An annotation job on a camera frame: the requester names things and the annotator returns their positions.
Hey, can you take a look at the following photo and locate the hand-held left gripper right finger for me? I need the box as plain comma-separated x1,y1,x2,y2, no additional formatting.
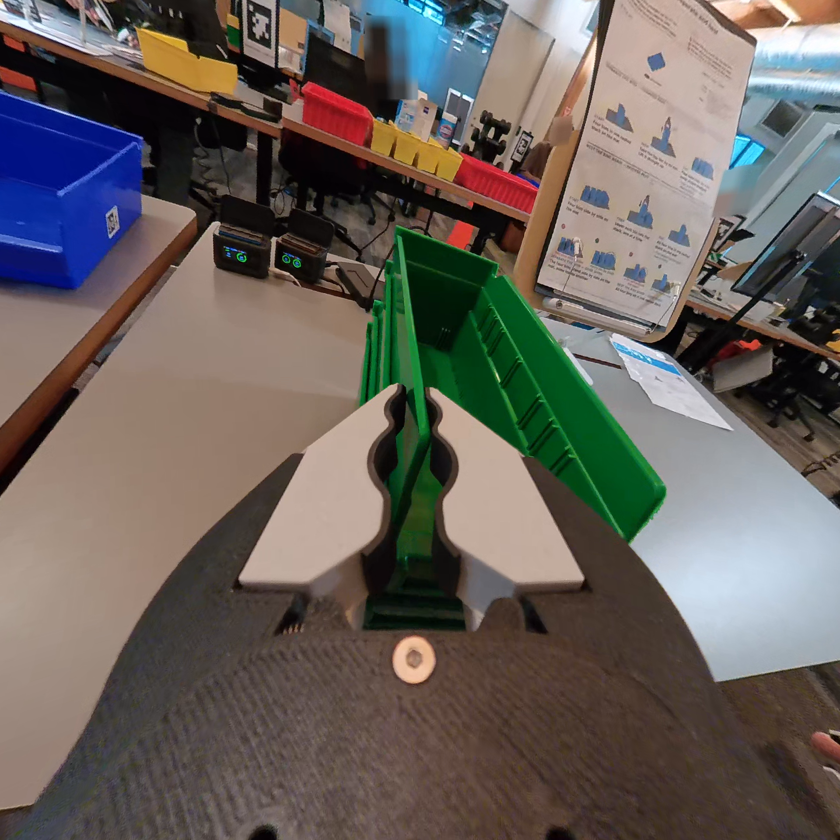
427,387,586,624

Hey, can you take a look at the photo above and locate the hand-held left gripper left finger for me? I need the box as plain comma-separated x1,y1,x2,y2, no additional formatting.
238,384,406,614

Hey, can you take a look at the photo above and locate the grey desk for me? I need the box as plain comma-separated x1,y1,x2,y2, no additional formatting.
0,193,198,473
0,223,840,811

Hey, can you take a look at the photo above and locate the white blue paper sheet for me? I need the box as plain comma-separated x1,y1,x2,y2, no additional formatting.
609,331,735,432

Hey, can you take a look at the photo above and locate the black power adapter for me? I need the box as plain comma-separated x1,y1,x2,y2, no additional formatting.
335,261,385,296

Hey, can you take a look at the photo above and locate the black battery charger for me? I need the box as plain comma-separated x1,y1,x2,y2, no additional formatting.
274,209,336,285
212,193,275,280

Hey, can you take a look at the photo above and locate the long wooden table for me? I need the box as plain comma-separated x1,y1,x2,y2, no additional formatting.
686,295,840,358
0,20,532,227

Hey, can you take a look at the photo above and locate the small red bin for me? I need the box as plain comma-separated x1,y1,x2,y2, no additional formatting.
454,154,539,214

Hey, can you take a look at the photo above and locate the row of small yellow bins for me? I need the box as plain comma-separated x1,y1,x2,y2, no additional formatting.
371,119,463,182

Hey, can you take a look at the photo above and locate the black dumbbell rack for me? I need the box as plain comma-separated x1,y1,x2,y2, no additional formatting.
471,110,509,161

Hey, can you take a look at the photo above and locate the printed instruction sheet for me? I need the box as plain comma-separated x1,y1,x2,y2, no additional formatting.
535,0,756,326

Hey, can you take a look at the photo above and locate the tilted screen on pole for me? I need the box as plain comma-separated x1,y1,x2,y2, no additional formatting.
730,190,840,303

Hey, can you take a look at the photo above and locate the large blue bin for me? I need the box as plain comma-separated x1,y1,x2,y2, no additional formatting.
0,91,144,290

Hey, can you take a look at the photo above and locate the white blue box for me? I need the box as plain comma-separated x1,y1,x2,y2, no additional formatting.
397,98,439,142

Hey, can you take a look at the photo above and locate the yellow bin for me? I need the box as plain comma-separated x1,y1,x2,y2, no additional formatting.
134,28,238,95

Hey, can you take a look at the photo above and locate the silver air duct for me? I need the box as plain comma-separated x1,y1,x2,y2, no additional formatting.
748,26,840,96

